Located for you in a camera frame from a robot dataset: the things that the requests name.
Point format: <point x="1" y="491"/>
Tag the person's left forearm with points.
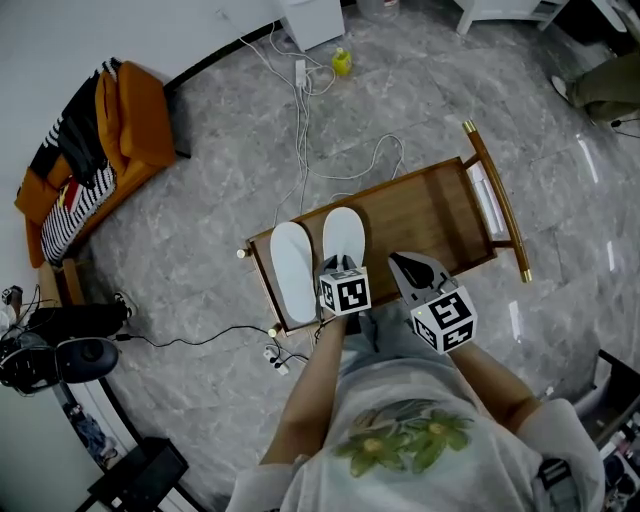
<point x="310" y="390"/>

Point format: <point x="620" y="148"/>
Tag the black metal rack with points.
<point x="620" y="400"/>

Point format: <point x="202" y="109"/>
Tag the orange cushion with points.
<point x="47" y="182"/>
<point x="112" y="115"/>

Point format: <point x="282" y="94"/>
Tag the white slipper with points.
<point x="292" y="270"/>
<point x="344" y="232"/>

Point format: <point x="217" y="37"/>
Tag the black jacket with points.
<point x="82" y="140"/>

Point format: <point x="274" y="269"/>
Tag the grey trousers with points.
<point x="392" y="337"/>

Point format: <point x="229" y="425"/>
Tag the white water dispenser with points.
<point x="315" y="20"/>

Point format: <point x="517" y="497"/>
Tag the black white striped blanket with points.
<point x="75" y="225"/>

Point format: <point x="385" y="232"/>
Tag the black box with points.
<point x="145" y="475"/>

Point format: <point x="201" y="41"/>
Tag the red book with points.
<point x="69" y="197"/>

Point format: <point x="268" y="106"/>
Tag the white power strip black plugs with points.
<point x="280" y="369"/>

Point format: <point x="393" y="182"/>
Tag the black cabinet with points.
<point x="580" y="30"/>

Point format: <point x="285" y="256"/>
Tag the brown wooden cart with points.
<point x="425" y="210"/>

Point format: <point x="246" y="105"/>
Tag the person's right forearm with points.
<point x="495" y="385"/>

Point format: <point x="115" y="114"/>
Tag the yellow green bottle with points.
<point x="342" y="62"/>

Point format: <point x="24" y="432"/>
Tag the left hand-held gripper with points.
<point x="347" y="295"/>

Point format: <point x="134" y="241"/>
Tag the white vanity cabinet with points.
<point x="505" y="10"/>

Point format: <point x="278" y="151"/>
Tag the orange sofa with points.
<point x="145" y="120"/>

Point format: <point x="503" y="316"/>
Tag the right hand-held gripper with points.
<point x="445" y="320"/>

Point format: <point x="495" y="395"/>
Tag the white flower print shirt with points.
<point x="415" y="480"/>

